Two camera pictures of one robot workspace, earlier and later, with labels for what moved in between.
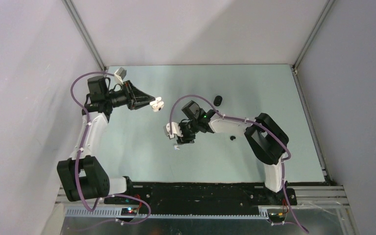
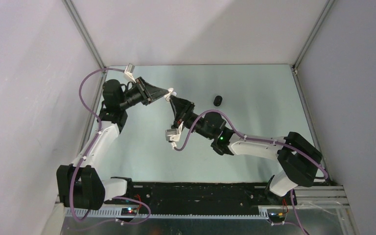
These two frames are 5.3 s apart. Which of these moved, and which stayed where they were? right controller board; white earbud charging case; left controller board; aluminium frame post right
Moved: white earbud charging case
Stayed: aluminium frame post right; left controller board; right controller board
